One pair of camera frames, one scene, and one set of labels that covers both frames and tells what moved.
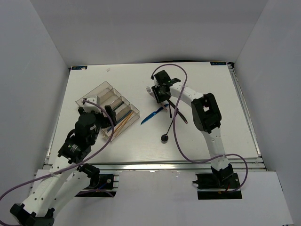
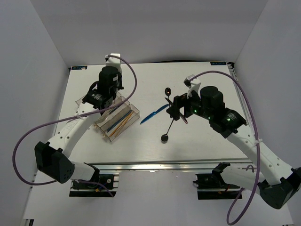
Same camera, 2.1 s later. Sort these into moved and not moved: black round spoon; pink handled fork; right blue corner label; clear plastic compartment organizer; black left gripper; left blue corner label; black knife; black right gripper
Moved: black right gripper; black left gripper; pink handled fork
Not moved: left blue corner label; black knife; black round spoon; right blue corner label; clear plastic compartment organizer
